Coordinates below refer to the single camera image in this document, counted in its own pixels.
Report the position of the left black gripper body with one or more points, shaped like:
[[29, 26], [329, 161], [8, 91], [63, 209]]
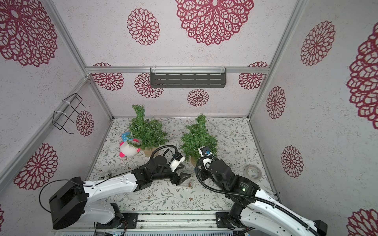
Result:
[[168, 174]]

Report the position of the small green christmas tree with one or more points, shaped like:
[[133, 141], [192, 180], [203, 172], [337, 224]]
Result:
[[197, 137], [146, 134]]

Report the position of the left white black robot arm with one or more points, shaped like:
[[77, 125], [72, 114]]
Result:
[[76, 201]]

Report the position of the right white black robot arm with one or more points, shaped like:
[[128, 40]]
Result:
[[252, 206]]

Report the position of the pink white plush toy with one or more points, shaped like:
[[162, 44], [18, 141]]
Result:
[[129, 146]]

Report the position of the flag patterned small can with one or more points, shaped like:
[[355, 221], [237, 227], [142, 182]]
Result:
[[104, 177]]

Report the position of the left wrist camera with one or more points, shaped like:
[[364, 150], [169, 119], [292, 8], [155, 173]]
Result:
[[176, 161]]

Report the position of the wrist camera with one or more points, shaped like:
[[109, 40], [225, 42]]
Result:
[[176, 161], [206, 155]]

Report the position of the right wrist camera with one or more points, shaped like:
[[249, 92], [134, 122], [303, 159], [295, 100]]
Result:
[[206, 155]]

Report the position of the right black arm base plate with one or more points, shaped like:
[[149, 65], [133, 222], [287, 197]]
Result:
[[227, 220]]

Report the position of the aluminium mounting rail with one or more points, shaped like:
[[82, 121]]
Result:
[[182, 221]]

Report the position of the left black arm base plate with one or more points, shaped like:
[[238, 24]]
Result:
[[126, 221]]

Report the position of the grey wall shelf rack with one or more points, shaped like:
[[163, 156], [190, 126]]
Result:
[[188, 78]]

